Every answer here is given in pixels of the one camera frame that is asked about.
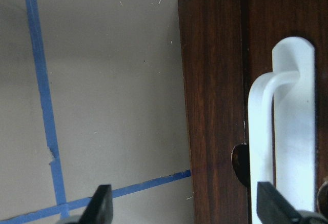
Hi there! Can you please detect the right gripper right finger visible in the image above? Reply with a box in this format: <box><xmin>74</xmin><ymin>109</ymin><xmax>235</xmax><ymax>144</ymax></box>
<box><xmin>257</xmin><ymin>181</ymin><xmax>327</xmax><ymax>224</ymax></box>

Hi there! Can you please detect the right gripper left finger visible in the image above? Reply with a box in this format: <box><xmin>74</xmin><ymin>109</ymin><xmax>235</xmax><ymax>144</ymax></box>
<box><xmin>59</xmin><ymin>184</ymin><xmax>114</xmax><ymax>224</ymax></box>

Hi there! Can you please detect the white drawer handle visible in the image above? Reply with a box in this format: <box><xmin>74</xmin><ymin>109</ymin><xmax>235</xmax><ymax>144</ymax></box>
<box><xmin>248</xmin><ymin>36</ymin><xmax>315</xmax><ymax>223</ymax></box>

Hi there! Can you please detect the dark wooden drawer box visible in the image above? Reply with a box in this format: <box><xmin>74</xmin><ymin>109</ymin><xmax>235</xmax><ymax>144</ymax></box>
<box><xmin>178</xmin><ymin>0</ymin><xmax>327</xmax><ymax>223</ymax></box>

